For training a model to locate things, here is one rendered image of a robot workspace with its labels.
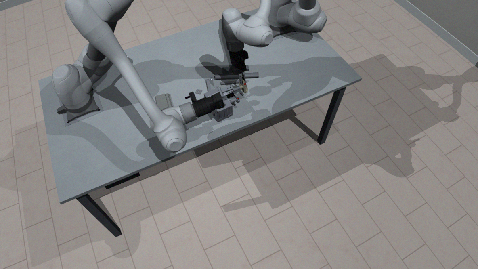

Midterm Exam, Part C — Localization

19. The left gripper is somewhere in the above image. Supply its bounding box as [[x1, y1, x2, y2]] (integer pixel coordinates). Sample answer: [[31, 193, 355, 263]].
[[226, 41, 249, 85]]

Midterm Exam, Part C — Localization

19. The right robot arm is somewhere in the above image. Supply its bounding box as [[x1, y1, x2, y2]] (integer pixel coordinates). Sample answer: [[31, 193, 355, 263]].
[[52, 0, 187, 153]]

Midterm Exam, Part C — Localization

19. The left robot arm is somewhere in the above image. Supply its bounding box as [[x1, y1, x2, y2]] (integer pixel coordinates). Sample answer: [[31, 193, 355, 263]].
[[222, 0, 327, 47]]

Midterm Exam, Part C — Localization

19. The beige gear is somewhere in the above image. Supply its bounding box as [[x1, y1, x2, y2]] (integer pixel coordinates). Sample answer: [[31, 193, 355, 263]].
[[229, 80, 248, 93]]

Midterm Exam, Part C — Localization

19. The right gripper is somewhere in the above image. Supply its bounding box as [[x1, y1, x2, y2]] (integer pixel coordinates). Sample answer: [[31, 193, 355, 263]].
[[179, 85, 235, 124]]

